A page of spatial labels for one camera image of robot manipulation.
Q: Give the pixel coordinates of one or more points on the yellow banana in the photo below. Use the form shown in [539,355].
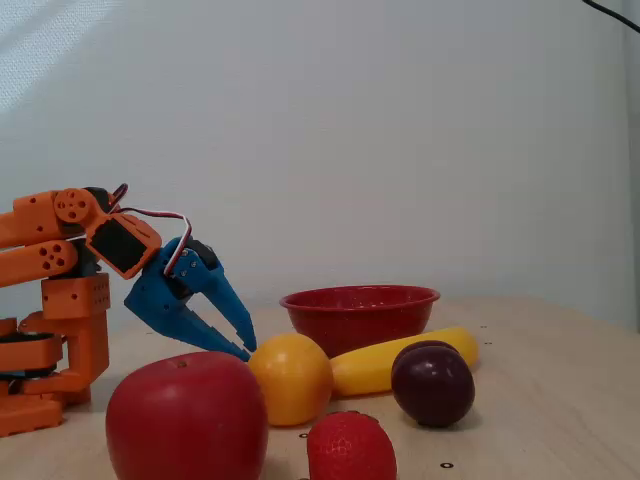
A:
[365,370]

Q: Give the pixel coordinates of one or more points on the orange yellow peach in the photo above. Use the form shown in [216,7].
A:
[292,380]

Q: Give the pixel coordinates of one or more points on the dark purple plum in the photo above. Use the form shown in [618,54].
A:
[433,384]

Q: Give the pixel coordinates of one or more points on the red apple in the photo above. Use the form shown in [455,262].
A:
[185,420]

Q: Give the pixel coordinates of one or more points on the red speckled bowl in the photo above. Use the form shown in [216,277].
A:
[360,320]

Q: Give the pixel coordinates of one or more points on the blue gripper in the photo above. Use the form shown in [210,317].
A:
[156,295]

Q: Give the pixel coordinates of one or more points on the red strawberry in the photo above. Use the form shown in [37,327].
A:
[350,447]

